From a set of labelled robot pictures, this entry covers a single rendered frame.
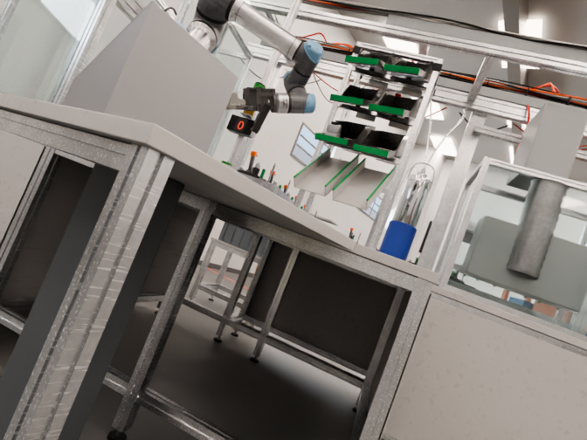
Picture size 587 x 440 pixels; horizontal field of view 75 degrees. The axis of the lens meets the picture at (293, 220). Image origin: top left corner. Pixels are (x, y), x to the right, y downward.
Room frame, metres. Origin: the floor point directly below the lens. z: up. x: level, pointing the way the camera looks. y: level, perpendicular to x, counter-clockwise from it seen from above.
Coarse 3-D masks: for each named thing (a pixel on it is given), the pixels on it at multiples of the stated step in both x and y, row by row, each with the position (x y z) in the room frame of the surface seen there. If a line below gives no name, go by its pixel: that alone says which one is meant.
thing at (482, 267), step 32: (480, 192) 1.82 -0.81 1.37; (512, 192) 1.79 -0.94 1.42; (576, 192) 1.72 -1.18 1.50; (480, 224) 1.81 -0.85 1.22; (512, 224) 1.78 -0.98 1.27; (576, 224) 1.71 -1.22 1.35; (448, 256) 1.97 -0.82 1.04; (480, 256) 1.80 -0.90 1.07; (512, 256) 1.76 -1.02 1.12; (544, 256) 1.73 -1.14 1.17; (576, 256) 1.70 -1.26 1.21; (480, 288) 1.79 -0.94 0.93; (512, 288) 1.75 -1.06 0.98; (544, 288) 1.72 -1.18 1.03; (576, 288) 1.69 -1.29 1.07; (576, 320) 1.67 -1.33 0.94
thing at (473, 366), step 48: (432, 288) 1.73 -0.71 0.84; (432, 336) 1.71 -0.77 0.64; (480, 336) 1.66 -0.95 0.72; (528, 336) 1.62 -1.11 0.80; (432, 384) 1.70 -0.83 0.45; (480, 384) 1.65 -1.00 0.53; (528, 384) 1.60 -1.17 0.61; (576, 384) 1.56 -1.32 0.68; (384, 432) 1.73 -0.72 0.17; (432, 432) 1.68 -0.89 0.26; (480, 432) 1.63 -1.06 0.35; (528, 432) 1.59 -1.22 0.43; (576, 432) 1.54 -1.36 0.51
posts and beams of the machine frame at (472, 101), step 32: (384, 32) 1.97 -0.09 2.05; (416, 32) 1.91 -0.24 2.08; (288, 64) 2.64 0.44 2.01; (320, 64) 2.57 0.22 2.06; (544, 64) 1.74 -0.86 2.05; (576, 64) 1.70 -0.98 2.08; (416, 96) 2.41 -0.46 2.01; (448, 96) 2.33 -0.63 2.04; (480, 96) 2.28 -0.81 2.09; (480, 128) 2.27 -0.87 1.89
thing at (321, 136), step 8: (336, 120) 1.49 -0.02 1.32; (344, 128) 1.58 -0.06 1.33; (352, 128) 1.58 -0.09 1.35; (360, 128) 1.56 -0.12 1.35; (368, 128) 1.46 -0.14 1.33; (320, 136) 1.37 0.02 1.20; (328, 136) 1.35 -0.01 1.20; (344, 136) 1.61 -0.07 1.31; (352, 136) 1.59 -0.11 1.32; (360, 136) 1.42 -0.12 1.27; (344, 144) 1.33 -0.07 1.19; (352, 144) 1.37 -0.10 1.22
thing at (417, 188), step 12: (432, 168) 2.10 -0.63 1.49; (408, 180) 2.09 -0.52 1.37; (420, 180) 2.04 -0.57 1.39; (432, 180) 2.09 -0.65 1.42; (408, 192) 2.06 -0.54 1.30; (420, 192) 2.04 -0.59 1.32; (408, 204) 2.05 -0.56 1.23; (420, 204) 2.05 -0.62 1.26; (396, 216) 2.08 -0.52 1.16; (408, 216) 2.04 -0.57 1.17
